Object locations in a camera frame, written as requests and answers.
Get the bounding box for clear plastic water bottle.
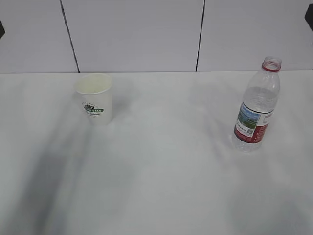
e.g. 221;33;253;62
232;56;282;152

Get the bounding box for white paper cup green logo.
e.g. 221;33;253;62
74;73;113;125

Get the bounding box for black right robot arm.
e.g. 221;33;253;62
304;3;313;32

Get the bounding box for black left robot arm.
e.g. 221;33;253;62
0;21;5;39

